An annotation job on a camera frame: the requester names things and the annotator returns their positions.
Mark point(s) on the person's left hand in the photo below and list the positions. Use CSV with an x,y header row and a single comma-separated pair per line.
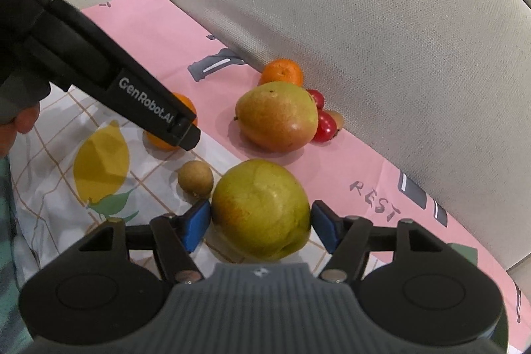
x,y
22,124

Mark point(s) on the striped teal clothing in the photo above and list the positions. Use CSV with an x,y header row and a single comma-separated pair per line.
x,y
14,336

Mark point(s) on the yellow-green pear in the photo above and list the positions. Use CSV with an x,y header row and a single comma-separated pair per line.
x,y
261,210

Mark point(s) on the green colander bowl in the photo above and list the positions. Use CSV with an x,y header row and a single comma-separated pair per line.
x,y
468,252

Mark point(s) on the red cherry tomato back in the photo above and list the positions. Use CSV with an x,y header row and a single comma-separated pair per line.
x,y
318,98

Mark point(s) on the red cherry tomato front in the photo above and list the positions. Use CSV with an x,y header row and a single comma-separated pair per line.
x,y
327,128

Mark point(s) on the small brown fruit by sofa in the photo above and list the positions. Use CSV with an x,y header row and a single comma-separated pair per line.
x,y
338,119

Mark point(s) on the red cherry tomato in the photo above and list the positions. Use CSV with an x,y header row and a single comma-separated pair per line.
x,y
327,128
318,98

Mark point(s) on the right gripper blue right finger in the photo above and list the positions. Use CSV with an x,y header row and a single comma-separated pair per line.
x,y
346,239

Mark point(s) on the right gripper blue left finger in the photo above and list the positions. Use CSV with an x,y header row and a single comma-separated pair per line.
x,y
175,238

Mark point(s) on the small brown longan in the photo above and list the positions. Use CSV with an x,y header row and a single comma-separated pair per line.
x,y
196,179

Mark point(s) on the beige sofa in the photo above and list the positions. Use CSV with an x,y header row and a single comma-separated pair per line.
x,y
441,88

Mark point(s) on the pink and white tablecloth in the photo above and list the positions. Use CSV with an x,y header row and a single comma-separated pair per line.
x,y
82,163

